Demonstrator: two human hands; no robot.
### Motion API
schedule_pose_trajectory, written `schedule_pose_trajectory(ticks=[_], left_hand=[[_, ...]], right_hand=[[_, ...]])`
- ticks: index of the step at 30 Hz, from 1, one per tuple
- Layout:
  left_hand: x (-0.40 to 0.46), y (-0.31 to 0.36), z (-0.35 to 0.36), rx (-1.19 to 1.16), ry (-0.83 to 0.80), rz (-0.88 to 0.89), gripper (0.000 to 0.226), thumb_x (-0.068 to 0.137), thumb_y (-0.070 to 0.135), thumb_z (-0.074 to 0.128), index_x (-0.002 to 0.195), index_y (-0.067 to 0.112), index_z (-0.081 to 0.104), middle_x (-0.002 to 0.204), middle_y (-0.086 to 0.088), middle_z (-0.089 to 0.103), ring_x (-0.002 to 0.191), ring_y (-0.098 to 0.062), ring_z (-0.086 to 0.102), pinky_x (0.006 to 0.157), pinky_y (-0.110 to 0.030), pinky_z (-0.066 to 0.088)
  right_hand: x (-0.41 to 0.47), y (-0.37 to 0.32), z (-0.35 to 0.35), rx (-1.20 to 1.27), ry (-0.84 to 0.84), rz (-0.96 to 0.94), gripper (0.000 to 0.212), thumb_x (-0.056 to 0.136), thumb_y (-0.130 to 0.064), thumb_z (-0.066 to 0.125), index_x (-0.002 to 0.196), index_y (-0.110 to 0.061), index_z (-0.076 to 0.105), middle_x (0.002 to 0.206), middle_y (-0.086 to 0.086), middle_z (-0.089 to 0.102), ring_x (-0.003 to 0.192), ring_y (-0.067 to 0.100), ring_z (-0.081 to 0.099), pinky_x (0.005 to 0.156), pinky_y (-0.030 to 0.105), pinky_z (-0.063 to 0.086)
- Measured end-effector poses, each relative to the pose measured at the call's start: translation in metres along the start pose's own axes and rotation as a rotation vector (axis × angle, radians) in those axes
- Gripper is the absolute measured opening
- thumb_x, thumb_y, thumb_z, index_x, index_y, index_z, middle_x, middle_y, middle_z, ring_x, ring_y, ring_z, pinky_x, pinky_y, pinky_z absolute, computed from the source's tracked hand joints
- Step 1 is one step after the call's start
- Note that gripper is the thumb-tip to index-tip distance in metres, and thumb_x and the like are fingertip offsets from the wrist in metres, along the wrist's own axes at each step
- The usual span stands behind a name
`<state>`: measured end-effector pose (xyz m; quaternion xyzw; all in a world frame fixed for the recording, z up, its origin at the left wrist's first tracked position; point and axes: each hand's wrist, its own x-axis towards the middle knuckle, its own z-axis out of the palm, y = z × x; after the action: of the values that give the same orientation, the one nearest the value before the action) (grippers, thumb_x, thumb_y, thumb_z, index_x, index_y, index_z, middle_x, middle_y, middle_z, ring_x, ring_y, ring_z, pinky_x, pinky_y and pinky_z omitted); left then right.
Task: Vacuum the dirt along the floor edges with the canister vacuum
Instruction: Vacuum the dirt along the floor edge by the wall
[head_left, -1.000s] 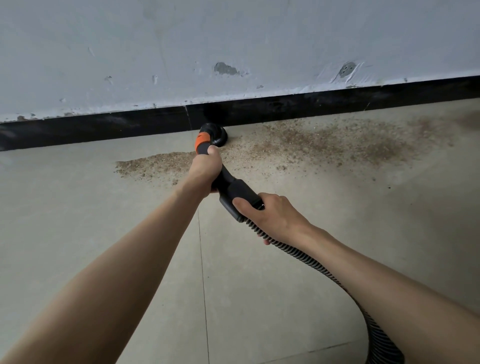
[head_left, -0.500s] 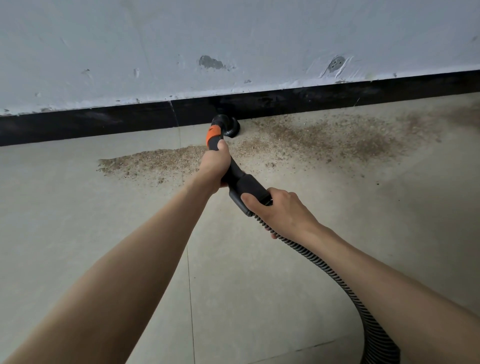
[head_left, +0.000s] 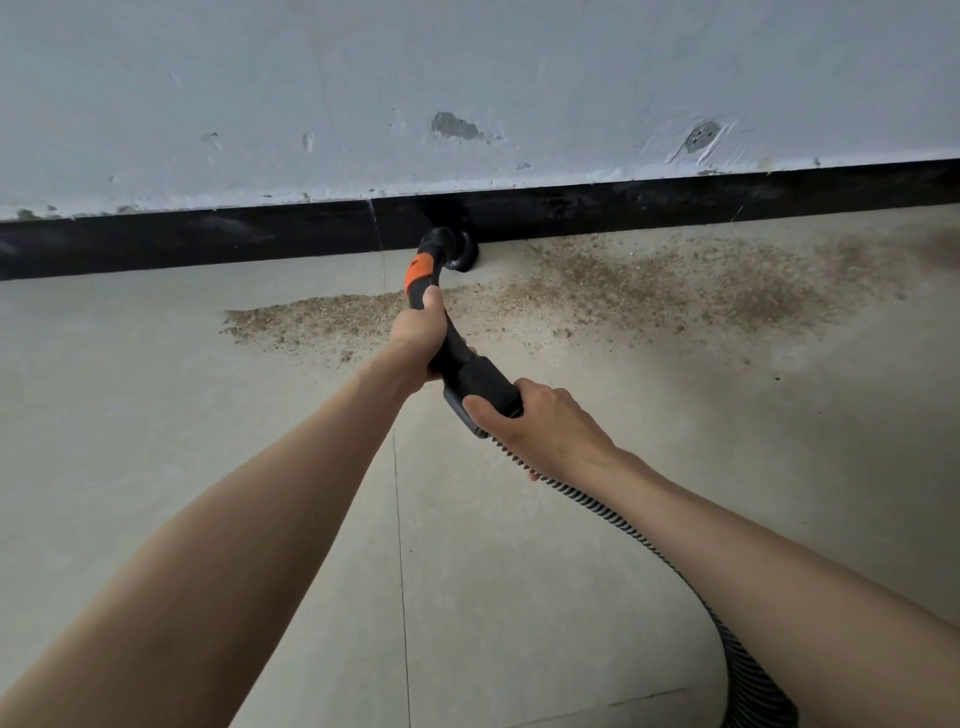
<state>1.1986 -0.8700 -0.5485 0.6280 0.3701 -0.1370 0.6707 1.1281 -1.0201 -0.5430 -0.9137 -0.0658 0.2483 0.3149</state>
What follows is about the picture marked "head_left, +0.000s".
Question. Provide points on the person's right hand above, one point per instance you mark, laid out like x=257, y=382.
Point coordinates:
x=555, y=435

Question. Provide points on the person's left forearm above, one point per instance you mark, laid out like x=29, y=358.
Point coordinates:
x=180, y=585

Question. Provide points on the brown sawdust dirt patch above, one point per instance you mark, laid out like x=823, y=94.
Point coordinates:
x=645, y=285

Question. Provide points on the tiled floor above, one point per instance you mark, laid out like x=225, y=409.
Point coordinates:
x=150, y=450

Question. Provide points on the person's right forearm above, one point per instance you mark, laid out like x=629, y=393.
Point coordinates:
x=795, y=600

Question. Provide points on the person's left hand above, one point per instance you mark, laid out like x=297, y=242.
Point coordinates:
x=417, y=342

